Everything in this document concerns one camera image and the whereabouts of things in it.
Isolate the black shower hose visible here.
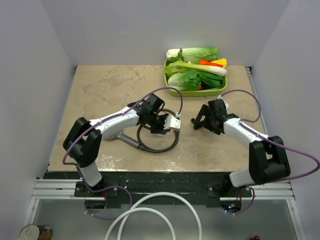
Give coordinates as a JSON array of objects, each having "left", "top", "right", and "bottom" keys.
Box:
[{"left": 136, "top": 108, "right": 180, "bottom": 153}]

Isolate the grey shower head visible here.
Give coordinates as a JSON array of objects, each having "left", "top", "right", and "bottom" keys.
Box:
[{"left": 104, "top": 131, "right": 145, "bottom": 150}]

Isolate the black T-shaped fitting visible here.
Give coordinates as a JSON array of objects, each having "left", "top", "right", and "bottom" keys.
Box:
[{"left": 191, "top": 118, "right": 199, "bottom": 130}]

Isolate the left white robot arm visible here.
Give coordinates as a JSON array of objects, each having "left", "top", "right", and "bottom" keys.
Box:
[{"left": 62, "top": 93, "right": 175, "bottom": 196}]

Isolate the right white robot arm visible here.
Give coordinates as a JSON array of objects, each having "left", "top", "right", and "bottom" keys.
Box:
[{"left": 191, "top": 99, "right": 291, "bottom": 197}]

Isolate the dark green leafy vegetable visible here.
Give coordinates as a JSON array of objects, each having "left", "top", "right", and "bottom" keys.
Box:
[{"left": 198, "top": 71, "right": 223, "bottom": 89}]

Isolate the napa cabbage in front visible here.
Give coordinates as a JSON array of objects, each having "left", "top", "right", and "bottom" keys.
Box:
[{"left": 167, "top": 69, "right": 201, "bottom": 91}]

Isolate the napa cabbage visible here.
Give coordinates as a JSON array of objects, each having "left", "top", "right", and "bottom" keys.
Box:
[
  {"left": 167, "top": 69, "right": 201, "bottom": 91},
  {"left": 166, "top": 47, "right": 218, "bottom": 64}
]

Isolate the green vegetable tray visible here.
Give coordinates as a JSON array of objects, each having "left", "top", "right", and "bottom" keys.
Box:
[{"left": 164, "top": 60, "right": 228, "bottom": 97}]

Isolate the green celery stalk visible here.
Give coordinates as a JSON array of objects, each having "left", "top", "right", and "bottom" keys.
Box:
[{"left": 174, "top": 61, "right": 228, "bottom": 77}]

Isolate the orange carrot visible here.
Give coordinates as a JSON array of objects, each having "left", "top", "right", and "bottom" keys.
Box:
[{"left": 199, "top": 59, "right": 224, "bottom": 68}]

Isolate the yellow pepper piece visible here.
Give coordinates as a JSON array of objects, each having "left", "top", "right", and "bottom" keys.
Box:
[{"left": 212, "top": 58, "right": 228, "bottom": 68}]

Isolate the napa cabbage at back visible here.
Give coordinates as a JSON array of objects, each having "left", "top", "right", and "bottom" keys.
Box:
[{"left": 166, "top": 47, "right": 218, "bottom": 64}]

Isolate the tin can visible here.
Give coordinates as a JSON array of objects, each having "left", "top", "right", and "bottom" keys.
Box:
[{"left": 17, "top": 224, "right": 53, "bottom": 240}]

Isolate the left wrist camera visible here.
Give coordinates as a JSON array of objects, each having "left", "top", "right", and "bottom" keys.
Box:
[{"left": 163, "top": 114, "right": 182, "bottom": 131}]

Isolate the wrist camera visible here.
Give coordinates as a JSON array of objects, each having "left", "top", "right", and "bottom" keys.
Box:
[
  {"left": 217, "top": 95, "right": 229, "bottom": 110},
  {"left": 163, "top": 114, "right": 182, "bottom": 131}
]

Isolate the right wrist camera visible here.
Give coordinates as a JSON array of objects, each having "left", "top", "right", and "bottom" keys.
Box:
[{"left": 217, "top": 95, "right": 229, "bottom": 110}]

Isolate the black mounting base plate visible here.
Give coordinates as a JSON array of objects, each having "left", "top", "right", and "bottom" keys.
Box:
[{"left": 43, "top": 171, "right": 252, "bottom": 209}]

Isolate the white hose loop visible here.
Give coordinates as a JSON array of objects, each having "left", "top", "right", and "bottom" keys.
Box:
[{"left": 104, "top": 191, "right": 203, "bottom": 240}]

